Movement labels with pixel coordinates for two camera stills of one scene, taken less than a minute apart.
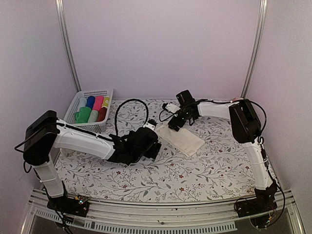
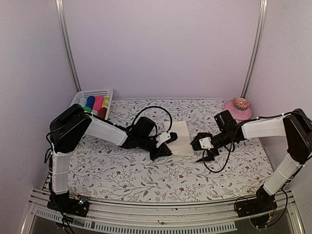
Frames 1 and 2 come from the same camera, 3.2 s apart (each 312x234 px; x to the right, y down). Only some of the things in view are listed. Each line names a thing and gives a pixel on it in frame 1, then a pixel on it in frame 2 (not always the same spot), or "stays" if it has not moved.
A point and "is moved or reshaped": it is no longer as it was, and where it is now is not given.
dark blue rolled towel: [90, 102] stays
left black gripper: [154, 151] to [161, 152]
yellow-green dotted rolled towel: [105, 103] stays
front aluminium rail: [218, 217] stays
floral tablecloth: [224, 167] stays
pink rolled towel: [98, 102] stays
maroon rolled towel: [102, 114] stays
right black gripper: [173, 125] to [210, 157]
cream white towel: [183, 141] is moved or reshaped
